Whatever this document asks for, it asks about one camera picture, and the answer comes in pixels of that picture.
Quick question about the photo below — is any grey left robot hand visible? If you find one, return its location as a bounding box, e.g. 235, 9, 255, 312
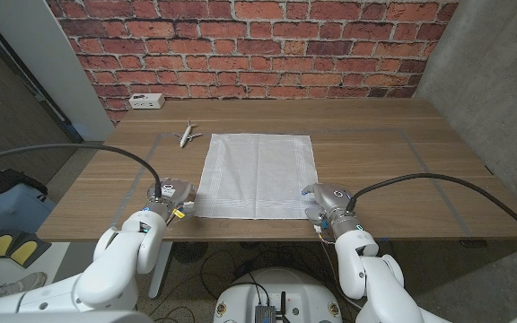
149, 178, 197, 216

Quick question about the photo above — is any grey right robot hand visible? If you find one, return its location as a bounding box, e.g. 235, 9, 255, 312
301, 181, 355, 225

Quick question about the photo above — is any white handkerchief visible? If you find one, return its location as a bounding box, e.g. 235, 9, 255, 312
194, 133, 319, 221

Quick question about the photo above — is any white toy plane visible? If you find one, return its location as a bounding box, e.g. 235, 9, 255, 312
171, 118, 204, 149

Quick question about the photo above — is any round black floor fan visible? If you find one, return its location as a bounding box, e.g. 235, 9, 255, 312
171, 241, 209, 265

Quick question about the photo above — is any grey table leg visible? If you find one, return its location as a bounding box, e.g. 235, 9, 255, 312
377, 240, 399, 258

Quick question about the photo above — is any white table leg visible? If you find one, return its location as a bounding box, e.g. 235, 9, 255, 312
147, 240, 173, 301

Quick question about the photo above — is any white power strip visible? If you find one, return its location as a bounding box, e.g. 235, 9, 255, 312
127, 92, 166, 110

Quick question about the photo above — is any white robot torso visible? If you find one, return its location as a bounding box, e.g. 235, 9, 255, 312
212, 267, 344, 323

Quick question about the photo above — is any grey electronics box with antenna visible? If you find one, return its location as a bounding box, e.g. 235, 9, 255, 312
253, 291, 289, 323

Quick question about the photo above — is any white floor board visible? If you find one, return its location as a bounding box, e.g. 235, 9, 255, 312
0, 240, 71, 291

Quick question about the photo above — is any blue storage bin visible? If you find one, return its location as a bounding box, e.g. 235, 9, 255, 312
0, 181, 57, 246

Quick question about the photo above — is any red brick print backdrop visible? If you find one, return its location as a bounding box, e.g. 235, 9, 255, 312
45, 0, 460, 125

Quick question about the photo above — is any grey white sneaker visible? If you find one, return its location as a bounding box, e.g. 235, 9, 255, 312
0, 271, 48, 300

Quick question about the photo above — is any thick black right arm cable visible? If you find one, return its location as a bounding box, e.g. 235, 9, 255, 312
346, 172, 517, 247

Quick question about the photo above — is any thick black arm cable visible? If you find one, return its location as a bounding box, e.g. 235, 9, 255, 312
346, 172, 517, 247
0, 143, 163, 198

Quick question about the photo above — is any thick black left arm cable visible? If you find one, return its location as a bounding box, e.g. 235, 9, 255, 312
0, 143, 163, 198

